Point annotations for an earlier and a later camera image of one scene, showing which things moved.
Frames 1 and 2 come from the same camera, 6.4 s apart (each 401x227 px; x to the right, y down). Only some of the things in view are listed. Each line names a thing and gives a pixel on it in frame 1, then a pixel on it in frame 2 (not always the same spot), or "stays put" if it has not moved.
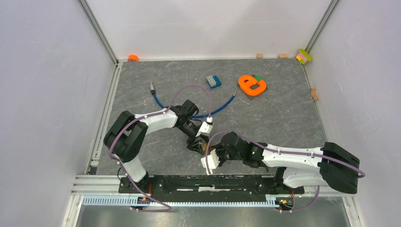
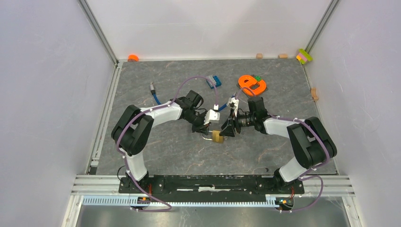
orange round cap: [133, 58] stays put
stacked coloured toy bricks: [303, 56] stays put
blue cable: [162, 106] stays put
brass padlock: [204, 146] → [216, 137]
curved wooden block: [314, 94] stays put
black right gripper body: [223, 154] → [236, 120]
